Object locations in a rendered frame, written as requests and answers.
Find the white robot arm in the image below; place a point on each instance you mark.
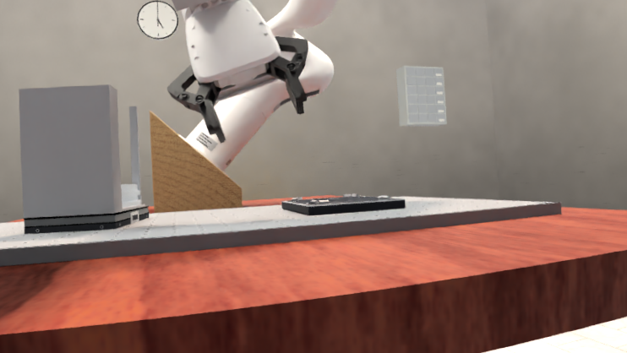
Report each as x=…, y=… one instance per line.
x=243, y=115

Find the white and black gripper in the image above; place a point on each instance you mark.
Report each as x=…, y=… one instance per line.
x=235, y=52

